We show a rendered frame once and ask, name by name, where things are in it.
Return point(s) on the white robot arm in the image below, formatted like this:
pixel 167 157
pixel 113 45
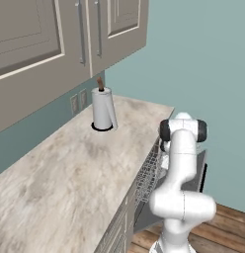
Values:
pixel 181 164

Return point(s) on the narrow grey upper cupboard door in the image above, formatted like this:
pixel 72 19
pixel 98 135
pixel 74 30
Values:
pixel 124 42

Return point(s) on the wide grey upper cupboard door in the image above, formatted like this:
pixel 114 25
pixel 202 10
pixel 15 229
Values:
pixel 32 66

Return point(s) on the white paper towel roll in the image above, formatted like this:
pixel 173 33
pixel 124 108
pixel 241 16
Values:
pixel 102 108

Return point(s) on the black and brown towel holder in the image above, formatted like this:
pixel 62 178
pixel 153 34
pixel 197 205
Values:
pixel 100 84

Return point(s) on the grey wall socket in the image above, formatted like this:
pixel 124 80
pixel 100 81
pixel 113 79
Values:
pixel 74 104
pixel 83 98

